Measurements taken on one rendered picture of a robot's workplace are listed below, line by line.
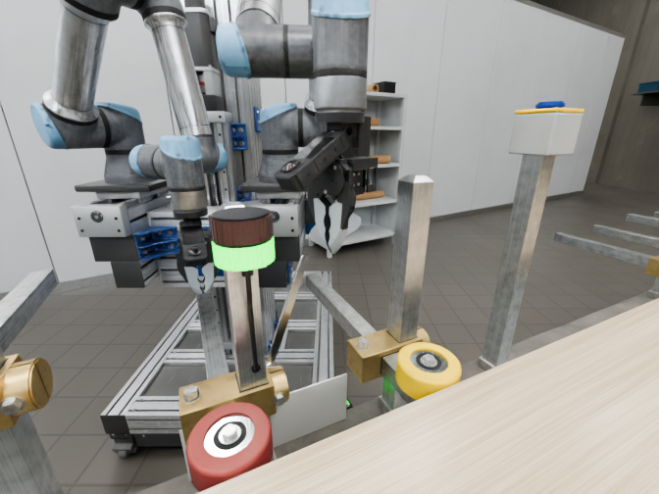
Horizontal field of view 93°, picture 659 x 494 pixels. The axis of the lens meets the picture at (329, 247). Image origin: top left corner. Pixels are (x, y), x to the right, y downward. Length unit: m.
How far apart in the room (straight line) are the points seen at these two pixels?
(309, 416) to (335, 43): 0.55
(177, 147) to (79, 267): 2.57
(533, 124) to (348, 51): 0.32
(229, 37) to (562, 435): 0.65
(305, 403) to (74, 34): 0.89
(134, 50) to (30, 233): 1.55
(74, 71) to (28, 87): 2.05
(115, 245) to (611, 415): 1.14
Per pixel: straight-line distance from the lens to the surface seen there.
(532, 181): 0.64
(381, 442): 0.36
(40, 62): 3.07
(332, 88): 0.46
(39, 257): 3.22
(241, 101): 1.23
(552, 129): 0.61
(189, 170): 0.72
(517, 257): 0.67
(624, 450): 0.45
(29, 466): 0.50
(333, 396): 0.59
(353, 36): 0.47
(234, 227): 0.29
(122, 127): 1.17
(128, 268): 1.15
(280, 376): 0.47
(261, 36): 0.58
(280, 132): 1.01
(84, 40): 0.99
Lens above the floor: 1.18
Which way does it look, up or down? 20 degrees down
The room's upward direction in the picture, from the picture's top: straight up
